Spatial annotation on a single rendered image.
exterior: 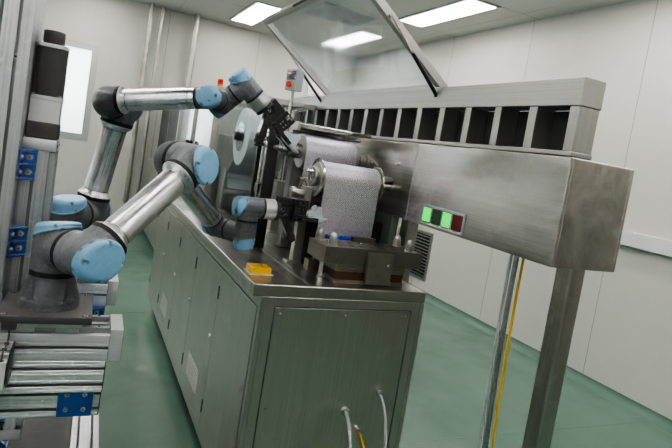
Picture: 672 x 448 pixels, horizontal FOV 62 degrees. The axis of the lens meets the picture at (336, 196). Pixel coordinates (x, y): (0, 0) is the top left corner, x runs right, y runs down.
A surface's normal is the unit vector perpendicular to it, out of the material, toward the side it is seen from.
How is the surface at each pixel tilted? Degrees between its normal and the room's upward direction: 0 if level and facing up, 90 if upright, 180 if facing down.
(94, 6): 90
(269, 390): 90
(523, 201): 90
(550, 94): 90
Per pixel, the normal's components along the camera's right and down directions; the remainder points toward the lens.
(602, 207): 0.41, 0.14
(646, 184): -0.90, -0.11
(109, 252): 0.79, 0.25
